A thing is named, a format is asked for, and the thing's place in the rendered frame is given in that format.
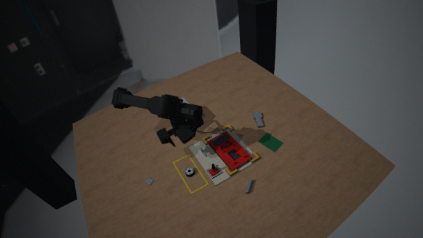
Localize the green flat rectangle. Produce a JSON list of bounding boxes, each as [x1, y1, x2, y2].
[[259, 133, 283, 152]]

